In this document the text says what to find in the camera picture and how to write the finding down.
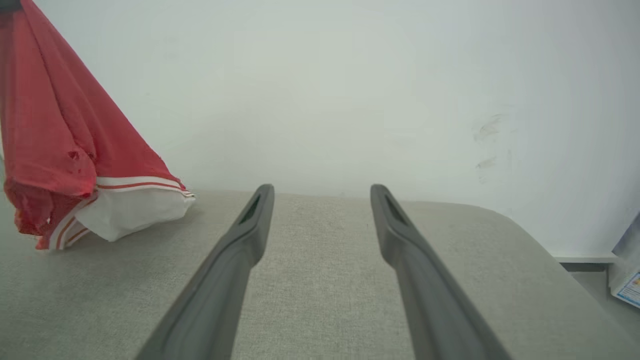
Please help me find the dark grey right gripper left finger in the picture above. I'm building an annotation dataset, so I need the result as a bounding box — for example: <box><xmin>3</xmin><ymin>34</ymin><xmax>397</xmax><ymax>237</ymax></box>
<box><xmin>134</xmin><ymin>183</ymin><xmax>276</xmax><ymax>360</ymax></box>

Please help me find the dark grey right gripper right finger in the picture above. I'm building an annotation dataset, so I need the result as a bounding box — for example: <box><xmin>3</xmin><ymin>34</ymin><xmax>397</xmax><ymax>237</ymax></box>
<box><xmin>370</xmin><ymin>183</ymin><xmax>513</xmax><ymax>360</ymax></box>

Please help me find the red and white jersey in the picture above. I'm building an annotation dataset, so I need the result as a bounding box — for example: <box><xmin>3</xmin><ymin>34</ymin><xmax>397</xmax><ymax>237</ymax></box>
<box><xmin>0</xmin><ymin>0</ymin><xmax>197</xmax><ymax>251</ymax></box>

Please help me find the white box with blue label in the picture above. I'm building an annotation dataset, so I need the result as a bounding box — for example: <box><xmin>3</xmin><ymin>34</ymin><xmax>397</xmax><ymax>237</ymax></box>
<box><xmin>608</xmin><ymin>210</ymin><xmax>640</xmax><ymax>309</ymax></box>

